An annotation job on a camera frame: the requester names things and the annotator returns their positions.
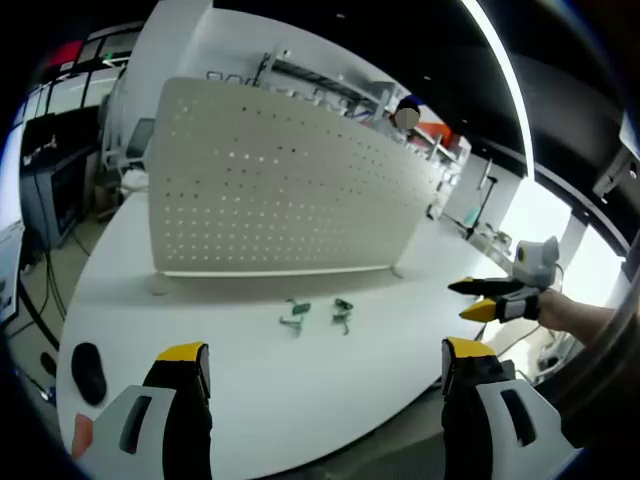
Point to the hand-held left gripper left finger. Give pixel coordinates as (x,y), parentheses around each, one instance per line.
(150,430)

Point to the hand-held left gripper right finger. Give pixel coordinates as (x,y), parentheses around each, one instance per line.
(500,430)

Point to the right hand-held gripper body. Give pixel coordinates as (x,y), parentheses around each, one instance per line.
(535,262)

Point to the green metal hook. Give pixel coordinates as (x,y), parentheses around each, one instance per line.
(292,324)
(341,322)

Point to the person's right hand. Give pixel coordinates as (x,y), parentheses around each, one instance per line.
(552,310)

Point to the orange flat object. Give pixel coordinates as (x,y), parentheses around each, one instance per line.
(82,435)

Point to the black computer mouse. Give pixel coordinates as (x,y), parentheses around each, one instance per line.
(89,372)

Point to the orange desk partition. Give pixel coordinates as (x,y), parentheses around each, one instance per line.
(435,134)

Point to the white ceiling light strip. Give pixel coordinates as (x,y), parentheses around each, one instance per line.
(505,70)

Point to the white perforated pegboard panel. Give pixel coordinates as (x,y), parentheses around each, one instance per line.
(280,200)

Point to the dark equipment cabinet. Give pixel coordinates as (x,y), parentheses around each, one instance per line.
(52,200)

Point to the metal shelving rack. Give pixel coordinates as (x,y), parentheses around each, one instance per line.
(320,80)

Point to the red wall sign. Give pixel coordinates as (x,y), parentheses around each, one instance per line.
(65,55)

